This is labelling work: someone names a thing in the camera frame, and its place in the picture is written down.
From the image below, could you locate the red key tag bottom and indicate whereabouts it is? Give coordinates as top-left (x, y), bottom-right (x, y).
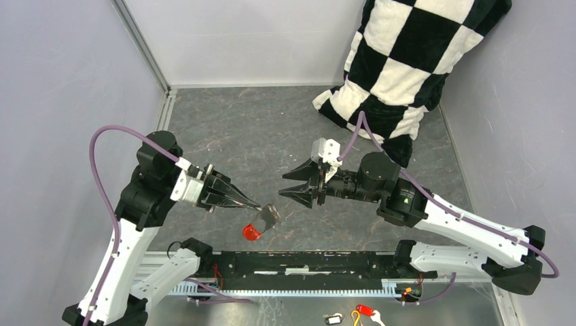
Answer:
top-left (355, 304), bottom-right (375, 316)

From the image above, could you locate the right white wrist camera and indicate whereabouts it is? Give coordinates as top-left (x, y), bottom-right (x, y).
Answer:
top-left (310, 137), bottom-right (342, 183)

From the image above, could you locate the white slotted cable duct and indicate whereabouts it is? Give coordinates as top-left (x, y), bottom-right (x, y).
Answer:
top-left (168, 281), bottom-right (401, 298)

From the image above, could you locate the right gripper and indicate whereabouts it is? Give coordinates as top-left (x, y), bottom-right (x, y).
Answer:
top-left (278, 155), bottom-right (381, 208)

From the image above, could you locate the yellow carabiner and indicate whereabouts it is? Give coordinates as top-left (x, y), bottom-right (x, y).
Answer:
top-left (350, 310), bottom-right (363, 326)

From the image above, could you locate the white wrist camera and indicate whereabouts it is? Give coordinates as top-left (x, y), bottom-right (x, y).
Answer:
top-left (170, 157), bottom-right (205, 206)
top-left (310, 137), bottom-right (342, 183)

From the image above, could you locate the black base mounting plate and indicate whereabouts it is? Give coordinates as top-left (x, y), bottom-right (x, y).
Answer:
top-left (192, 251), bottom-right (438, 291)

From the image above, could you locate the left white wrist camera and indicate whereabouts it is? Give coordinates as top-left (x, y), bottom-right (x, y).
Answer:
top-left (170, 157), bottom-right (205, 206)

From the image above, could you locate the red key tag with keyring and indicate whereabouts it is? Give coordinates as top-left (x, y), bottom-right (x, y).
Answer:
top-left (242, 203), bottom-right (281, 241)

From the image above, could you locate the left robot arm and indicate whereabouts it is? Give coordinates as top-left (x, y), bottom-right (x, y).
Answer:
top-left (62, 130), bottom-right (262, 325)

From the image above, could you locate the black white checkered blanket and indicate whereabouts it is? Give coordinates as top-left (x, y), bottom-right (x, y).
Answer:
top-left (312, 0), bottom-right (512, 167)

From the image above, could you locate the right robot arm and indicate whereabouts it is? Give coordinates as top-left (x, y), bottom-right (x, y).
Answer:
top-left (279, 152), bottom-right (545, 295)

